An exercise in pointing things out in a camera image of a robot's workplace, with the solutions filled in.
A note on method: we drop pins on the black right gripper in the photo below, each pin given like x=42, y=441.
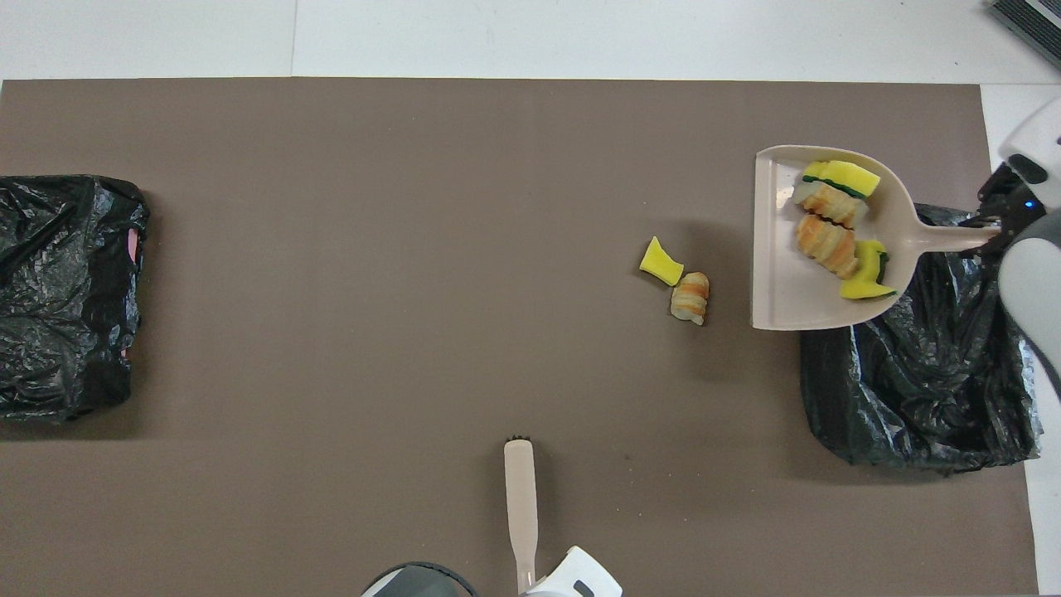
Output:
x=1013, y=199

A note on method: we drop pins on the blocky yellow sponge piece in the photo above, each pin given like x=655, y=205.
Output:
x=869, y=265

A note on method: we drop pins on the notched yellow sponge piece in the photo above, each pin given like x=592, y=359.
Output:
x=850, y=177

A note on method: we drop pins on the pale crusty bread piece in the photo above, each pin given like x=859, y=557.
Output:
x=829, y=205

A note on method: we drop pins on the beige stone chunk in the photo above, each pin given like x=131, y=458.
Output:
x=825, y=245

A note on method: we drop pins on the beige plastic dustpan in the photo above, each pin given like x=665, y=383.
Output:
x=783, y=282

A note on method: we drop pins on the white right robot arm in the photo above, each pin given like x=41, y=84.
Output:
x=1036, y=282

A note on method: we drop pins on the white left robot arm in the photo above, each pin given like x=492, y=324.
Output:
x=580, y=572

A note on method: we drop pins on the black bag lined bin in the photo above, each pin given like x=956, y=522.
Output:
x=928, y=390
x=58, y=315

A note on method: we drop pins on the dark ribbed panel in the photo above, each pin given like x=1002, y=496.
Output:
x=1036, y=25

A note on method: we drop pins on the striped croissant bread piece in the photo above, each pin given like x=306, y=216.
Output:
x=690, y=300

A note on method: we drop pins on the small yellow sponge piece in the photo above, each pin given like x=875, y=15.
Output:
x=659, y=264

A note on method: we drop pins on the brown table mat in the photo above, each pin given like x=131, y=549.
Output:
x=414, y=373

